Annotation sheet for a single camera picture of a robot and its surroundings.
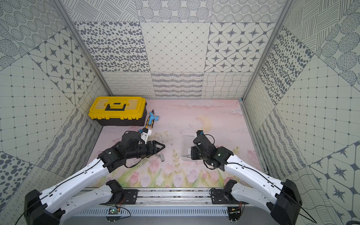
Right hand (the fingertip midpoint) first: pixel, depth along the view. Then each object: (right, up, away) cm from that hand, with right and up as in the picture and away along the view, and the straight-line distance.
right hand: (193, 152), depth 78 cm
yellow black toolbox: (-48, +24, +12) cm, 55 cm away
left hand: (-16, +6, -7) cm, 18 cm away
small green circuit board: (-42, -29, -7) cm, 52 cm away
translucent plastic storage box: (-4, +1, +17) cm, 18 cm away
